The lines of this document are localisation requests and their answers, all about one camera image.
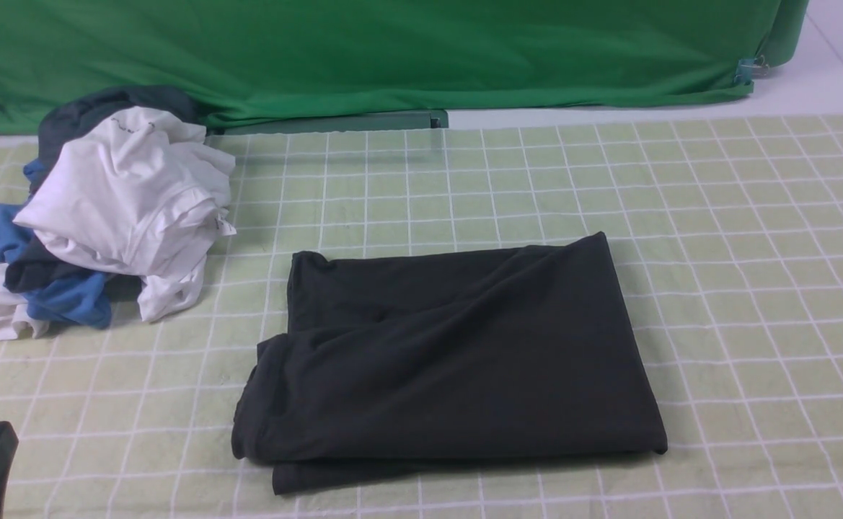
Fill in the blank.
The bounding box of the dark gray long-sleeve shirt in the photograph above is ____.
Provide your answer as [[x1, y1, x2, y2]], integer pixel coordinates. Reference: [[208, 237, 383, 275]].
[[231, 233, 668, 495]]

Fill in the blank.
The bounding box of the white crumpled shirt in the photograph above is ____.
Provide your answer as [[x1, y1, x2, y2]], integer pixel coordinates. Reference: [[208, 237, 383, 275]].
[[14, 107, 237, 329]]

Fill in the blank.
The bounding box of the blue crumpled garment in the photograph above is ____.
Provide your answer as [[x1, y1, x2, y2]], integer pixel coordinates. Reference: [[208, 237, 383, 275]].
[[0, 159, 113, 330]]

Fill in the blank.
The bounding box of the green backdrop cloth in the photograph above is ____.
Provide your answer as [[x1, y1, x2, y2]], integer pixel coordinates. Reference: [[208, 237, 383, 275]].
[[0, 1, 808, 135]]

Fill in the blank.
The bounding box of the dark green metal bar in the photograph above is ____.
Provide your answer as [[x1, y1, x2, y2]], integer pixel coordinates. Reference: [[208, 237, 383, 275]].
[[209, 110, 449, 136]]

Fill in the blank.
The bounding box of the light green checkered table mat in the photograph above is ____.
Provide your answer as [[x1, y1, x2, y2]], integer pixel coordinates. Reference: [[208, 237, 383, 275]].
[[0, 115, 843, 518]]

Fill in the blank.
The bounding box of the teal binder clip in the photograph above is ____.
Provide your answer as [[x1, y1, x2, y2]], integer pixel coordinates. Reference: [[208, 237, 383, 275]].
[[733, 55, 771, 85]]

